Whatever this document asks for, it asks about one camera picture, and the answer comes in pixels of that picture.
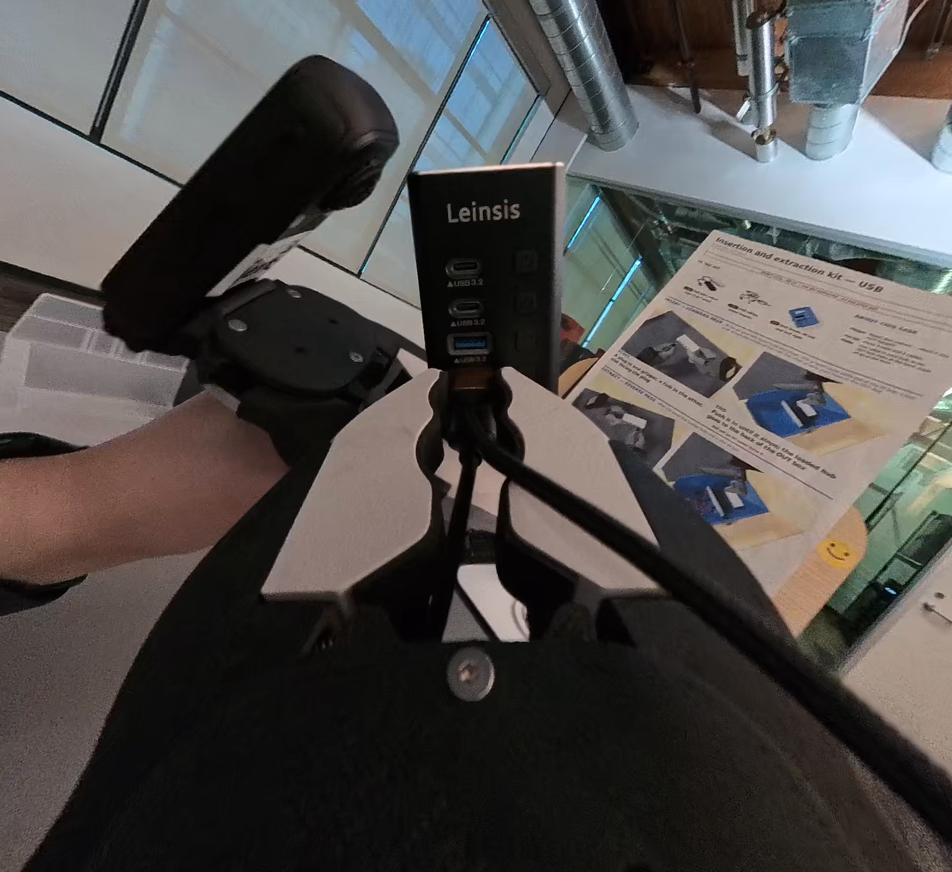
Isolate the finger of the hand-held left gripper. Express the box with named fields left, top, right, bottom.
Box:
left=435, top=451, right=512, bottom=538

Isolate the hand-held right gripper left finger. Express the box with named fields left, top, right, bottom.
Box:
left=260, top=368, right=451, bottom=641

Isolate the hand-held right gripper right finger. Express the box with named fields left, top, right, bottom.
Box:
left=494, top=366, right=672, bottom=641

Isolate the orange-tipped black cable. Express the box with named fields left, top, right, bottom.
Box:
left=445, top=370, right=952, bottom=839

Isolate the black hub silver rim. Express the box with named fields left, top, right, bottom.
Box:
left=407, top=162, right=568, bottom=397

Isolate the clear plastic bin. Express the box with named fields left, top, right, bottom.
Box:
left=0, top=294, right=193, bottom=412

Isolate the person's left hand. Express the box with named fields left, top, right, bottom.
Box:
left=74, top=392, right=293, bottom=581

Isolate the white stand base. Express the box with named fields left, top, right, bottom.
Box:
left=455, top=563, right=532, bottom=644

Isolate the frosted glass window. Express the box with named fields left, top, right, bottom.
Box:
left=0, top=0, right=544, bottom=308

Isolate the printed instruction sheet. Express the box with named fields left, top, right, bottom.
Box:
left=571, top=228, right=952, bottom=594

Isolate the black wrist band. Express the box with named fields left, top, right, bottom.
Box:
left=0, top=432, right=89, bottom=618

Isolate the black metal shelf rack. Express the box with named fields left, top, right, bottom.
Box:
left=848, top=433, right=952, bottom=635

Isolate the silver pipe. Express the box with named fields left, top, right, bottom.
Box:
left=731, top=0, right=783, bottom=164

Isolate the silver ceiling duct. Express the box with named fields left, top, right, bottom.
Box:
left=487, top=0, right=641, bottom=153

